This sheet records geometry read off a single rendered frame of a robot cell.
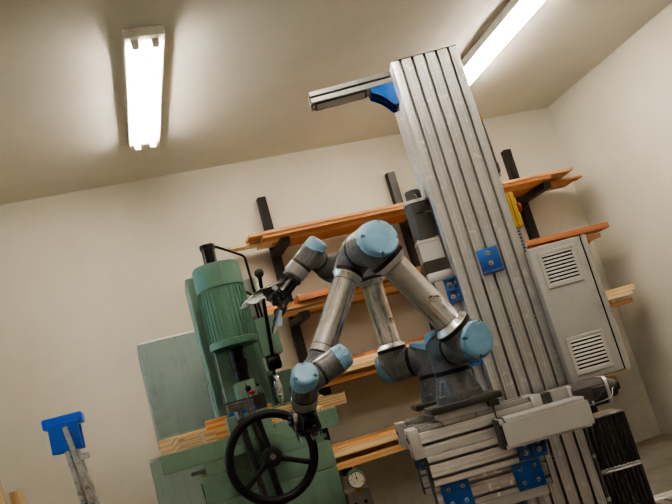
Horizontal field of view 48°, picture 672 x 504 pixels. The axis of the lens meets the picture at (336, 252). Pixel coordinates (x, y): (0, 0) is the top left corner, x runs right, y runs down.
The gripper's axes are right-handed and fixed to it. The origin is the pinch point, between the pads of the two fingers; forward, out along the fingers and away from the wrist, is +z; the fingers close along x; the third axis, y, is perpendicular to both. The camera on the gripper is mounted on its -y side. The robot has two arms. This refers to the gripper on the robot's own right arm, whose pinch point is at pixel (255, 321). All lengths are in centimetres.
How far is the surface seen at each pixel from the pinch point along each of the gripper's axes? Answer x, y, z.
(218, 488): 18, 16, 50
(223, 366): 8.8, -21.1, 20.6
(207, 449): 9.2, 11.1, 42.2
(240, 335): 1.8, -8.3, 7.2
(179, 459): 4, 10, 50
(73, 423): -9, -72, 79
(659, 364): 337, -161, -146
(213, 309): -9.8, -15.0, 5.6
